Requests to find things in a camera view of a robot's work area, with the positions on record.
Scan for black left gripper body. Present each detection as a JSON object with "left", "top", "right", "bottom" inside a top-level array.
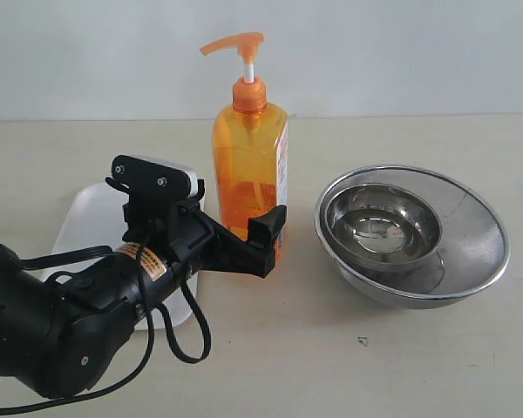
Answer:
[{"left": 123, "top": 198, "right": 220, "bottom": 279}]

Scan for orange pump soap bottle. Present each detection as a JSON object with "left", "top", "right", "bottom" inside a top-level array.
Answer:
[{"left": 200, "top": 31, "right": 289, "bottom": 263}]

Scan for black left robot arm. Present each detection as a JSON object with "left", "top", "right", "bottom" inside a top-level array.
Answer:
[{"left": 0, "top": 196, "right": 287, "bottom": 408}]

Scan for small stainless steel bowl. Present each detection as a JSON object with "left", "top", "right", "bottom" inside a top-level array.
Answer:
[{"left": 322, "top": 183, "right": 443, "bottom": 273}]

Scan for steel mesh colander bowl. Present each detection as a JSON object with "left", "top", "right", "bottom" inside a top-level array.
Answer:
[{"left": 314, "top": 165, "right": 510, "bottom": 309}]

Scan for white rectangular plastic tray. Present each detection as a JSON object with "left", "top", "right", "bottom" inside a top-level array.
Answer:
[{"left": 40, "top": 183, "right": 192, "bottom": 327}]

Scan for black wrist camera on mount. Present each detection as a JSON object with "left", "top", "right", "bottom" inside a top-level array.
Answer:
[{"left": 105, "top": 154, "right": 205, "bottom": 219}]

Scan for black camera cable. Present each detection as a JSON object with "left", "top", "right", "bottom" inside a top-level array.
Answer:
[{"left": 0, "top": 178, "right": 213, "bottom": 418}]

